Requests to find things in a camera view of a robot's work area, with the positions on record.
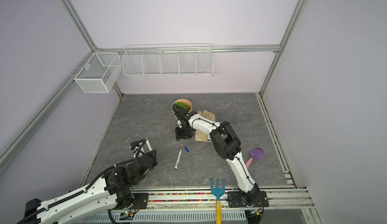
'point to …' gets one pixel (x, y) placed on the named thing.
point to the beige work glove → (201, 135)
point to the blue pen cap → (186, 149)
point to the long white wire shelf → (168, 60)
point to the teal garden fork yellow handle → (218, 192)
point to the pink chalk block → (255, 153)
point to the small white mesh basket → (100, 73)
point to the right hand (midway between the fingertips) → (180, 139)
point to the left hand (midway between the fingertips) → (156, 153)
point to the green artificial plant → (181, 105)
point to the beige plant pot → (186, 101)
